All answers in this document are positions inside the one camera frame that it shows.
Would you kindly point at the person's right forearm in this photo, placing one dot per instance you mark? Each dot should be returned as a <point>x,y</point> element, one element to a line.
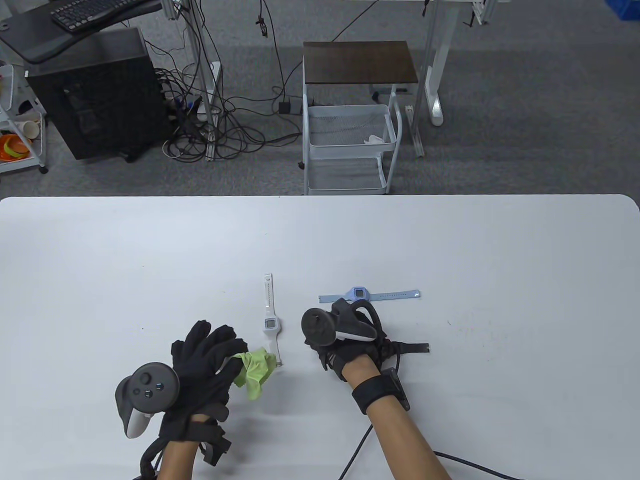
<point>400,435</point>

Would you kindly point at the light blue watch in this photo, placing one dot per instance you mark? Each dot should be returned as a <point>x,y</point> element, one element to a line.
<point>358,292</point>

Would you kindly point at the orange bowls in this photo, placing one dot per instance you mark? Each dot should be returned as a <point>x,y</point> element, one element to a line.
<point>12,147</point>

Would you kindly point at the black keyboard tray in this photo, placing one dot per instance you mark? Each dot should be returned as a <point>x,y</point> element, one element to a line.
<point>30,35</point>

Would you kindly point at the black red watch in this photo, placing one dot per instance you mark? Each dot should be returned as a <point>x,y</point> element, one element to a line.
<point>412,347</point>

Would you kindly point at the black keyboard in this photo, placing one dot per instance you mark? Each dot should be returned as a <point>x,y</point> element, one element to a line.
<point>90,12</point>

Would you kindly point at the person's left hand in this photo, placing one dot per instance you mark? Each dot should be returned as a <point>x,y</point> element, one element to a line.
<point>205,370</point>

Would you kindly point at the paper cup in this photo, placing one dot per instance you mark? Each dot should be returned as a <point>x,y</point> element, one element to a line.
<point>30,129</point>

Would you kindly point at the person's right hand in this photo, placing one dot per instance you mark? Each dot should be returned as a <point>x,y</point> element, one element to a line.
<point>350,356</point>

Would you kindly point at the white watch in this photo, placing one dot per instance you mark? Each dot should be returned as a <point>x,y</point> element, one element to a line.
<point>270,322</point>

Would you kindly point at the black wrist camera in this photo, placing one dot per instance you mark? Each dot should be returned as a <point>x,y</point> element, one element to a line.
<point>215,447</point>

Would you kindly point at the white crumpled tissue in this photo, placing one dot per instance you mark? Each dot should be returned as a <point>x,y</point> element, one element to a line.
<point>374,140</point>

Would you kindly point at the blue plastic bin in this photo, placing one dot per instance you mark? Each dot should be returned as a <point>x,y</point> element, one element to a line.
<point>625,9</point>

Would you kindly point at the black computer tower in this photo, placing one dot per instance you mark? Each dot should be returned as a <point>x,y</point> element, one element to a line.
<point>105,95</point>

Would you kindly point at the white rolling trolley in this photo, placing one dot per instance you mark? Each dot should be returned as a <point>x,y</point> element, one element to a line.
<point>37,150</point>

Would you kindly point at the black power adapter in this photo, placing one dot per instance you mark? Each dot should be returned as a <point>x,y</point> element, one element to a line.
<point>285,108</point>

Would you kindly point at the grey white handheld controller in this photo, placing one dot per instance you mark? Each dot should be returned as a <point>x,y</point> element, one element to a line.
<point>317,325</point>
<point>147,390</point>

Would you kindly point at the person's left forearm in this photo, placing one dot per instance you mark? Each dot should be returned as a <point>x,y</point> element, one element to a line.
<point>177,460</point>

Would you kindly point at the green microfibre cloth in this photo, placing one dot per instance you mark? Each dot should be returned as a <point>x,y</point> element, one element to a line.
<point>255,370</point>

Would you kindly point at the white desk leg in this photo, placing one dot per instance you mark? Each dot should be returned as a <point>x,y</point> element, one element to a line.
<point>440,60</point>

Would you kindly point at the white cart with wooden top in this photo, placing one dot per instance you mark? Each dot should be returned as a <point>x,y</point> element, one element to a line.
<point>357,62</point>

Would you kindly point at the aluminium rail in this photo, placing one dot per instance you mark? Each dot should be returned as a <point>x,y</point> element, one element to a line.
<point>415,132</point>

